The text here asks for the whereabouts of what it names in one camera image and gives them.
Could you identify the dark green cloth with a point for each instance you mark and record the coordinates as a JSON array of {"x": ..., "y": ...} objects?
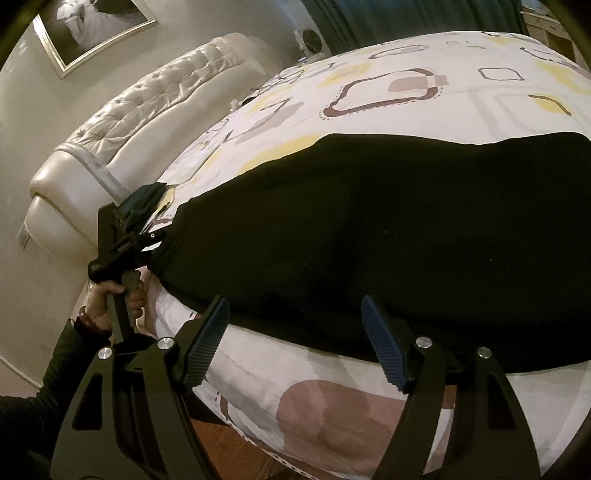
[{"x": 143, "y": 198}]

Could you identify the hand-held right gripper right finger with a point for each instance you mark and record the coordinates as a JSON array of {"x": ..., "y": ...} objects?
[{"x": 385, "y": 346}]

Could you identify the framed wall picture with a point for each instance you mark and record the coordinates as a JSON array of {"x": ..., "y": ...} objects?
[{"x": 92, "y": 27}]

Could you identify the bed with patterned sheet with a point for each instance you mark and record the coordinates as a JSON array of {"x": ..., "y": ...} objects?
[{"x": 392, "y": 110}]

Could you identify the cream dressing table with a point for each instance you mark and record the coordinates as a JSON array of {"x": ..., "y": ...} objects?
[{"x": 551, "y": 34}]

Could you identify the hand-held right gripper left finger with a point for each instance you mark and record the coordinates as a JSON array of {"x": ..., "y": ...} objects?
[{"x": 207, "y": 346}]

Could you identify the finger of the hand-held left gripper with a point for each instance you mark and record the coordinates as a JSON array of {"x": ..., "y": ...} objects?
[
  {"x": 157, "y": 236},
  {"x": 152, "y": 248}
]

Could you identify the person's left hand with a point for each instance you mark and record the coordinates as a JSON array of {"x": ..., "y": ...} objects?
[{"x": 99, "y": 304}]

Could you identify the cream tufted headboard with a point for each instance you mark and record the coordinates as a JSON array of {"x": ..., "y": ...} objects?
[{"x": 138, "y": 115}]

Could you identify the blue curtain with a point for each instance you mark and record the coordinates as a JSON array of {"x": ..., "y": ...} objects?
[
  {"x": 471, "y": 16},
  {"x": 369, "y": 18}
]

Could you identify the person's left forearm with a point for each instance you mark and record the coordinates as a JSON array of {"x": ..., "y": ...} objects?
[{"x": 51, "y": 401}]

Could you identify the black pants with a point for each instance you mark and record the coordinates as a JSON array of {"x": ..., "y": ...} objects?
[{"x": 392, "y": 230}]

